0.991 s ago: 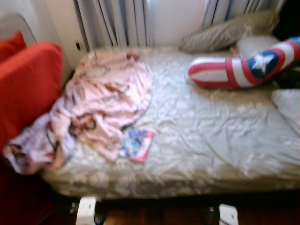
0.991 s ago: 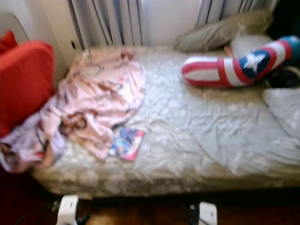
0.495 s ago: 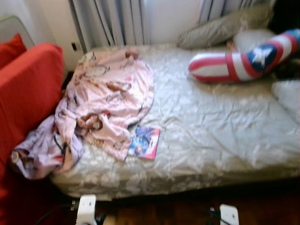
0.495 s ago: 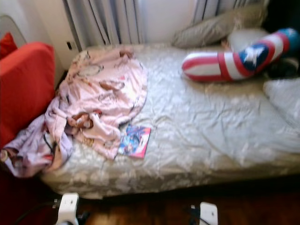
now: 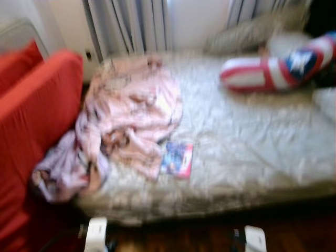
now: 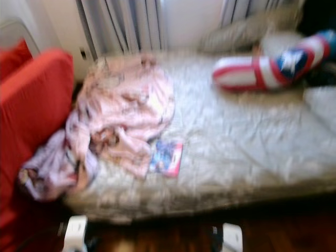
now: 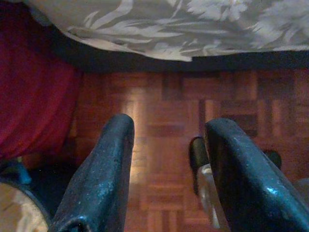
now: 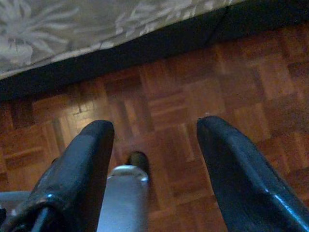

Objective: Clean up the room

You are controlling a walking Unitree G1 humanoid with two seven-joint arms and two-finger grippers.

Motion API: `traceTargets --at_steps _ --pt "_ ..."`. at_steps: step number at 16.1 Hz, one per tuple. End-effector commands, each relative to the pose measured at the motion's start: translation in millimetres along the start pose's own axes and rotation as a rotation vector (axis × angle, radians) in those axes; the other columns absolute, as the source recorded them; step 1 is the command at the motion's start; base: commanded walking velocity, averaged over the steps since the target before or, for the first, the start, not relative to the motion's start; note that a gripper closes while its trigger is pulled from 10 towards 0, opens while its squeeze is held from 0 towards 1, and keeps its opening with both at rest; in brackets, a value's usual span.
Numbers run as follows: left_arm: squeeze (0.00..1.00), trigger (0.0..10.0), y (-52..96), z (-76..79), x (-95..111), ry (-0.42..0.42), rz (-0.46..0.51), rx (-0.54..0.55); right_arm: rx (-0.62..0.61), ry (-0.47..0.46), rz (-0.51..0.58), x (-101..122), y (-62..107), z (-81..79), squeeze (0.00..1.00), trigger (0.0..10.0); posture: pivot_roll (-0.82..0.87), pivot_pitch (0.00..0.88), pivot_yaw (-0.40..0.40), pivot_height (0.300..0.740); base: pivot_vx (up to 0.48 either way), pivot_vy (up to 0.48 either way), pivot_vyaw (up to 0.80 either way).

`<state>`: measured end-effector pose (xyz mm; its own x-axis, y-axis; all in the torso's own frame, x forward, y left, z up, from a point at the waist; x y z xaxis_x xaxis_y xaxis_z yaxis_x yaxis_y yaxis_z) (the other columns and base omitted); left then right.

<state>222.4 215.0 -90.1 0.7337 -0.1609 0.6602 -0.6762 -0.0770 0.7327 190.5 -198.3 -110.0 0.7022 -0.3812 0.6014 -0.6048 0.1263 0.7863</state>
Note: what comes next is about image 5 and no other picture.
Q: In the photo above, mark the colourful book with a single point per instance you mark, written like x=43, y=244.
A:
x=177, y=160

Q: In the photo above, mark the pink cartoon print blanket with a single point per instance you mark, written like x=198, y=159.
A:
x=131, y=110

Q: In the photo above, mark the bed with grey floral sheet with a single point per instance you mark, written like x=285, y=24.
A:
x=252, y=147

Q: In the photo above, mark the red cushion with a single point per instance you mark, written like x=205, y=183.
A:
x=18, y=68
x=37, y=121

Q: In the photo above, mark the grey pillow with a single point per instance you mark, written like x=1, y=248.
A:
x=247, y=34

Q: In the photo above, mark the white upright mattress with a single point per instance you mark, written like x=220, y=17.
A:
x=21, y=34

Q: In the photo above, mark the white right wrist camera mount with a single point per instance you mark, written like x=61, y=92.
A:
x=255, y=240

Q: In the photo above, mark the black wall socket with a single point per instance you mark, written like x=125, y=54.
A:
x=88, y=55

